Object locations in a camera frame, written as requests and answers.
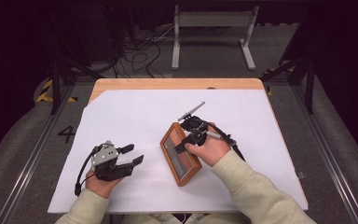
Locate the aluminium floor rail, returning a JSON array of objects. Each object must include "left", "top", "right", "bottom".
[
  {"left": 291, "top": 84, "right": 358, "bottom": 224},
  {"left": 0, "top": 84, "right": 76, "bottom": 224}
]

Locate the white table sheet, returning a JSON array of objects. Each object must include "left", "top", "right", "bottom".
[{"left": 47, "top": 89, "right": 310, "bottom": 215}]

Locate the hand-held gripper cable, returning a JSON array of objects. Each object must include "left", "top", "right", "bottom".
[
  {"left": 74, "top": 146, "right": 99, "bottom": 197},
  {"left": 206, "top": 122, "right": 246, "bottom": 162}
]

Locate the black metal stand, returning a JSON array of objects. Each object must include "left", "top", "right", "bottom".
[
  {"left": 259, "top": 55, "right": 317, "bottom": 116},
  {"left": 48, "top": 55, "right": 104, "bottom": 116}
]

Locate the white metal stand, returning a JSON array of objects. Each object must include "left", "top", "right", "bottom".
[{"left": 171, "top": 4, "right": 260, "bottom": 71}]

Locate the left hand-held gripper cable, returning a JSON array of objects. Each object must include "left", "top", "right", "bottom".
[{"left": 74, "top": 146, "right": 99, "bottom": 197}]

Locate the right hand-held gripper cable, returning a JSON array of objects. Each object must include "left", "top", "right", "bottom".
[{"left": 206, "top": 122, "right": 246, "bottom": 162}]

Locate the yellow black hazard tape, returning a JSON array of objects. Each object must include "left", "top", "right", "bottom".
[{"left": 35, "top": 78, "right": 78, "bottom": 104}]

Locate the person's right hand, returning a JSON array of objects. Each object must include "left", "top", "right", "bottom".
[{"left": 185, "top": 121, "right": 232, "bottom": 167}]

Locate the person's left hand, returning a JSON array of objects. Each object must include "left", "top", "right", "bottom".
[{"left": 85, "top": 169, "right": 123, "bottom": 200}]

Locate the wooden picture frame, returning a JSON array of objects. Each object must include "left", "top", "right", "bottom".
[{"left": 159, "top": 121, "right": 203, "bottom": 188}]

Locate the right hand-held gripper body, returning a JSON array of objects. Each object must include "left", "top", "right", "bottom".
[{"left": 177, "top": 101, "right": 211, "bottom": 147}]

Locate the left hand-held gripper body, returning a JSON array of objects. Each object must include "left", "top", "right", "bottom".
[{"left": 90, "top": 139, "right": 135, "bottom": 183}]

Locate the tangle of black floor cables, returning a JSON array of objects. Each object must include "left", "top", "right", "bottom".
[{"left": 115, "top": 26, "right": 175, "bottom": 78}]

